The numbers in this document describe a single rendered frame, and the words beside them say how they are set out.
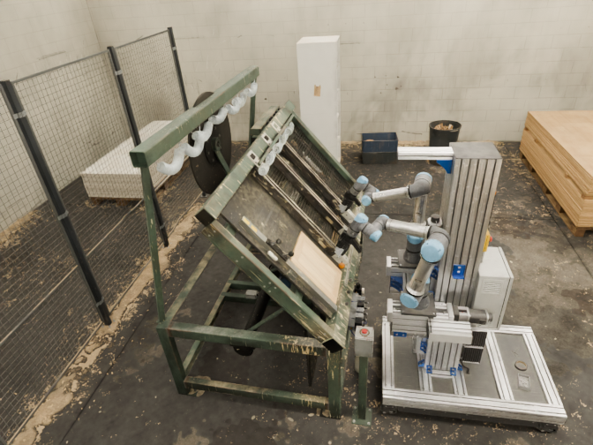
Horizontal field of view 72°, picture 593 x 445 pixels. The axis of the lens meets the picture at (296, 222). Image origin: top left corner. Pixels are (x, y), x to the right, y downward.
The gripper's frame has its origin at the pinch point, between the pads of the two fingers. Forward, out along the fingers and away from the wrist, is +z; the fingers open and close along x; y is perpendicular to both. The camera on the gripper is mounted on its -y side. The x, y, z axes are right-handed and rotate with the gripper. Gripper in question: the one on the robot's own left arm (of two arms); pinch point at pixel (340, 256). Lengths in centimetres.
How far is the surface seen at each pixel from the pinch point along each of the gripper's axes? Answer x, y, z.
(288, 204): -50, 45, 12
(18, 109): -38, 255, 35
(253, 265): 29, 49, 13
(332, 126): -415, 24, 74
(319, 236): -49, 11, 26
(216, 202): 17, 86, -8
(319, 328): 29.3, -8.1, 37.9
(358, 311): -12, -39, 46
